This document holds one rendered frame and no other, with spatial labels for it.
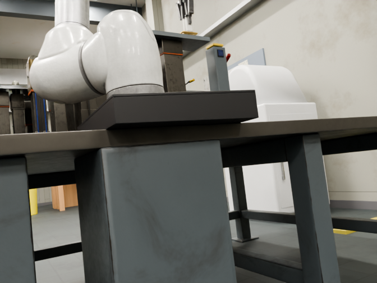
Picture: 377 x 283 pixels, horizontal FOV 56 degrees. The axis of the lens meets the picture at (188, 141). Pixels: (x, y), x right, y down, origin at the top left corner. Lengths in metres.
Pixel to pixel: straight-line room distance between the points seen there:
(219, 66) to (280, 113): 1.86
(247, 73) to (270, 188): 1.16
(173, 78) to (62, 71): 0.62
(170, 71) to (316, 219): 0.82
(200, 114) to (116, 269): 0.37
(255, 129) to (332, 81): 3.10
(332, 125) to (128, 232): 0.72
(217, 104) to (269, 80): 2.87
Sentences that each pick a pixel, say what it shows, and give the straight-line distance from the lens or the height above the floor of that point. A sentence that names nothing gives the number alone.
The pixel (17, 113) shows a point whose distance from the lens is 1.64.
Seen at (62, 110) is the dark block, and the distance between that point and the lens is 1.44.
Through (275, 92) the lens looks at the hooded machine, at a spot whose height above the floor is 1.23.
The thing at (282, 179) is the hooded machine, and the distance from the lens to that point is 3.38.
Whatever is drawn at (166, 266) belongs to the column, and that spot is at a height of 0.39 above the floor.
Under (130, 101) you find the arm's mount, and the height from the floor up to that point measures 0.74.
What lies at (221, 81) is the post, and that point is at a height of 0.97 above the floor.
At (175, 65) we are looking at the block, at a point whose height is 1.03.
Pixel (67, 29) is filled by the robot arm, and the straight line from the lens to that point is 1.08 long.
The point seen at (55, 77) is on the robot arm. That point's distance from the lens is 1.03.
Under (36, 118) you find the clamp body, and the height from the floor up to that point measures 0.84.
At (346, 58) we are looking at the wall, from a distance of 3.95.
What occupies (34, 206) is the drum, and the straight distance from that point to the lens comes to 8.09.
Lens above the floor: 0.60
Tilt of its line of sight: 4 degrees up
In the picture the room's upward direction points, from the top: 7 degrees counter-clockwise
